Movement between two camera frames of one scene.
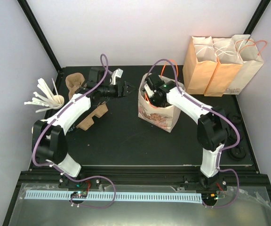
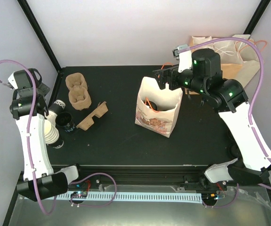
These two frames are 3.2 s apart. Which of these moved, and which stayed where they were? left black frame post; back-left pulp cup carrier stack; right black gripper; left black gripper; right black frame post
Moved: right black gripper; left black gripper
Stayed: left black frame post; back-left pulp cup carrier stack; right black frame post
